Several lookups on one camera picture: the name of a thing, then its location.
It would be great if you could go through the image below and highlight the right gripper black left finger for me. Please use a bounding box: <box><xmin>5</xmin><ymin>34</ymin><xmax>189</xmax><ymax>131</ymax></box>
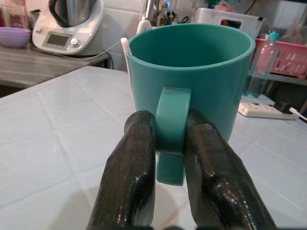
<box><xmin>86</xmin><ymin>110</ymin><xmax>157</xmax><ymax>230</ymax></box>

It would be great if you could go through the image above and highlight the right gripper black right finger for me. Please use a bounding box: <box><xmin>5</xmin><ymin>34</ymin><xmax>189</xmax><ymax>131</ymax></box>
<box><xmin>184</xmin><ymin>109</ymin><xmax>278</xmax><ymax>230</ymax></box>

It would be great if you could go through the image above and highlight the teal ceramic mug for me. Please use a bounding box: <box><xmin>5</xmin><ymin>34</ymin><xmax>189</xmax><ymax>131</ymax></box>
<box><xmin>126</xmin><ymin>23</ymin><xmax>256</xmax><ymax>186</ymax></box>

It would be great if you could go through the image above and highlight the white power strip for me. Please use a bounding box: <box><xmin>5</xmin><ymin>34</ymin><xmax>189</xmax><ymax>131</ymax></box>
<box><xmin>237</xmin><ymin>102</ymin><xmax>298</xmax><ymax>120</ymax></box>

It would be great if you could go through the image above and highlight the clear plastic water bottle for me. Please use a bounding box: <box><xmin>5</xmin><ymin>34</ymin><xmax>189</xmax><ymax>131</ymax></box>
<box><xmin>244</xmin><ymin>30</ymin><xmax>281</xmax><ymax>99</ymax></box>

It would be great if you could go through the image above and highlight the pink plastic basket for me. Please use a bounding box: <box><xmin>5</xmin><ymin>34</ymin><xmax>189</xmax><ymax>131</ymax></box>
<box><xmin>254</xmin><ymin>38</ymin><xmax>307</xmax><ymax>80</ymax></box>

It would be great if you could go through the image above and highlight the white kitchen machine with display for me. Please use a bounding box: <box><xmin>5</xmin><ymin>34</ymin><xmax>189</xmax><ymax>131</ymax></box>
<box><xmin>32</xmin><ymin>0</ymin><xmax>106</xmax><ymax>56</ymax></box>

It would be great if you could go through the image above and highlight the white plastic storage box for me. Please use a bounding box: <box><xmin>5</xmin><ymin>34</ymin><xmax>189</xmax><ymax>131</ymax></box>
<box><xmin>194</xmin><ymin>7</ymin><xmax>264</xmax><ymax>41</ymax></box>

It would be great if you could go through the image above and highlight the purple plastic bowl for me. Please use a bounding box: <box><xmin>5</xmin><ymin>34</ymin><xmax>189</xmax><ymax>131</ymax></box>
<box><xmin>0</xmin><ymin>26</ymin><xmax>32</xmax><ymax>49</ymax></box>

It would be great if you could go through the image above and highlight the white plug cable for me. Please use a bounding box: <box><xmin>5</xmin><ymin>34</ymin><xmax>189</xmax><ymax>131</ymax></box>
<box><xmin>289</xmin><ymin>107</ymin><xmax>307</xmax><ymax>121</ymax></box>

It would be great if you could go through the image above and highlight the white appliance power cable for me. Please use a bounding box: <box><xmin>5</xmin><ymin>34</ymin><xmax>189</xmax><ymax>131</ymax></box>
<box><xmin>71</xmin><ymin>39</ymin><xmax>125</xmax><ymax>60</ymax></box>

